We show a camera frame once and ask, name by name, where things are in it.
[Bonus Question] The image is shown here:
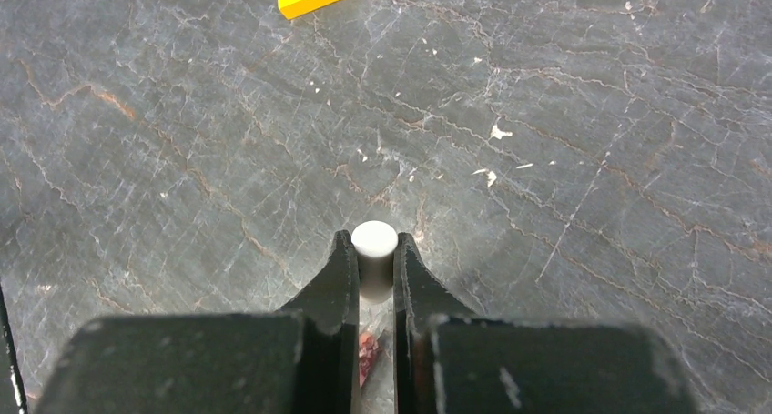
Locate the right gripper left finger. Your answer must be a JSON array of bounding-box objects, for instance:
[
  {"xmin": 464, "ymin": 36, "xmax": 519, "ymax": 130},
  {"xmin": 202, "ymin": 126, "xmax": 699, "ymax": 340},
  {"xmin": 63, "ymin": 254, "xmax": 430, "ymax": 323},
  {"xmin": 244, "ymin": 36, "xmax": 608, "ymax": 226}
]
[{"xmin": 36, "ymin": 230, "xmax": 361, "ymax": 413}]

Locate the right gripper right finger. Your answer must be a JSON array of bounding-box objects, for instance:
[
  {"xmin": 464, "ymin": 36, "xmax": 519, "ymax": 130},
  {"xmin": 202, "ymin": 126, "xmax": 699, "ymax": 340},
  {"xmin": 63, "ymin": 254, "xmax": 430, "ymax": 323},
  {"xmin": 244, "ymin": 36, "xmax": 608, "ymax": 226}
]
[{"xmin": 393, "ymin": 232, "xmax": 697, "ymax": 413}]

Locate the white nail polish cap brush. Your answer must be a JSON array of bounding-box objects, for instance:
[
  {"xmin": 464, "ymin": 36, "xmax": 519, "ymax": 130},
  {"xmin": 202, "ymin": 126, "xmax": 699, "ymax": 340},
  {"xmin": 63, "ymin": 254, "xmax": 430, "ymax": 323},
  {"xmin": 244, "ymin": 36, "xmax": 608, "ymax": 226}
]
[{"xmin": 351, "ymin": 220, "xmax": 399, "ymax": 304}]

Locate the mannequin hand with red nails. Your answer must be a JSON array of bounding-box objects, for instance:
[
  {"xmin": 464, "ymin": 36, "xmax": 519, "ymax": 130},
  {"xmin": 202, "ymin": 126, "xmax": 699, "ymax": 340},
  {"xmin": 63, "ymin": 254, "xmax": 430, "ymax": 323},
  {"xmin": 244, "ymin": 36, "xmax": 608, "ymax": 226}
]
[{"xmin": 358, "ymin": 331, "xmax": 380, "ymax": 388}]

